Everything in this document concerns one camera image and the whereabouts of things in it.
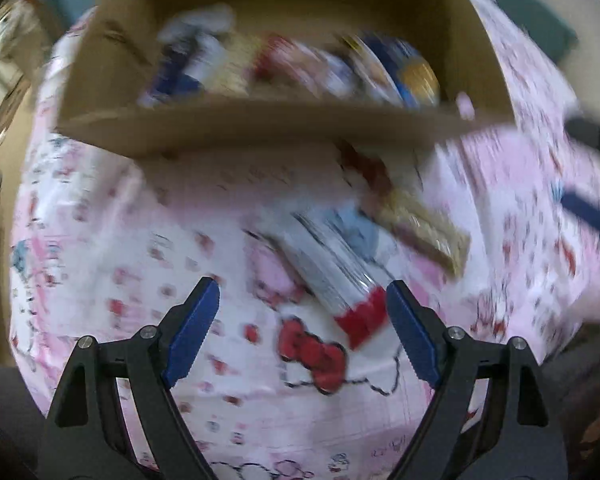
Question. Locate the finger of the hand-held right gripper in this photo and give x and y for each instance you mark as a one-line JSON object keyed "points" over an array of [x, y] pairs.
{"points": [[592, 215], [597, 135]]}

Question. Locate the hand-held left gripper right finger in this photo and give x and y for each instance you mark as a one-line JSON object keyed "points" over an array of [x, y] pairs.
{"points": [[412, 332]]}

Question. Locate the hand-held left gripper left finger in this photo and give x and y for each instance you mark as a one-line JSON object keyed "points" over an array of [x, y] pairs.
{"points": [[192, 330]]}

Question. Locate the silver snack packet red end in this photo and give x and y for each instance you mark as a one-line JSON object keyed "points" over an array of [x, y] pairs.
{"points": [[335, 270]]}

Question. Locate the red pictured snack packet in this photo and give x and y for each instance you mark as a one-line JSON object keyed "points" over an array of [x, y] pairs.
{"points": [[372, 172]]}

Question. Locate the brown cardboard box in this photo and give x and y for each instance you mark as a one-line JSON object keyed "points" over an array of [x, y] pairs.
{"points": [[260, 125]]}

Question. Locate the blue and white snack packet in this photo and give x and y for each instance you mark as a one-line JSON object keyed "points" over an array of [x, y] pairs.
{"points": [[190, 60]]}

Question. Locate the pink printed snack packet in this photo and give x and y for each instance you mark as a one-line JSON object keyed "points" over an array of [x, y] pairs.
{"points": [[325, 72]]}

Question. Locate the beige waffle snack packet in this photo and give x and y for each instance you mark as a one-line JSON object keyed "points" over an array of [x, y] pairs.
{"points": [[425, 232]]}

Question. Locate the pink cartoon printed blanket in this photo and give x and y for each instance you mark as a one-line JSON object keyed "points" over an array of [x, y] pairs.
{"points": [[130, 220]]}

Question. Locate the teal mattress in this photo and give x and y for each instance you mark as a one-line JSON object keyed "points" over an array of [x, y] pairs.
{"points": [[525, 5]]}

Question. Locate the blue snack bag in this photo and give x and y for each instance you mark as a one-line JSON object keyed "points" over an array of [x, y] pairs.
{"points": [[405, 72]]}

